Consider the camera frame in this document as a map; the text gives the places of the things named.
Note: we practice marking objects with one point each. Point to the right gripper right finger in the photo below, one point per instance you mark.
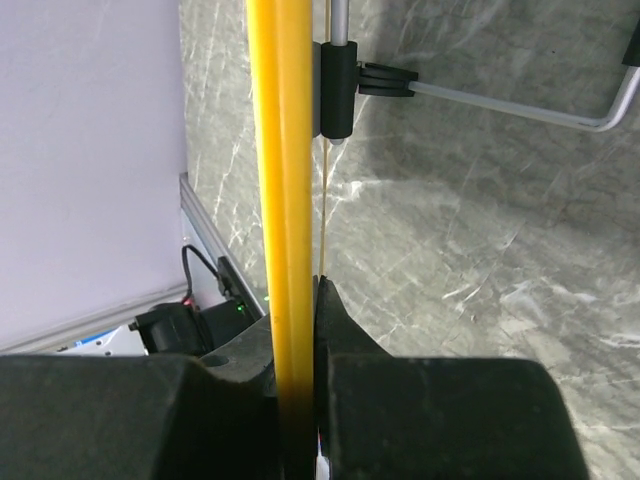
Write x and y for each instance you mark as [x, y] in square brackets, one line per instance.
[386, 417]

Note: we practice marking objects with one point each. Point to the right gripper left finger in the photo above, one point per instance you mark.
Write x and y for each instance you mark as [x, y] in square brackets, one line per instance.
[145, 417]

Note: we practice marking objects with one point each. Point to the yellow-framed whiteboard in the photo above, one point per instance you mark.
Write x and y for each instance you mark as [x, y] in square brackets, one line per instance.
[280, 45]

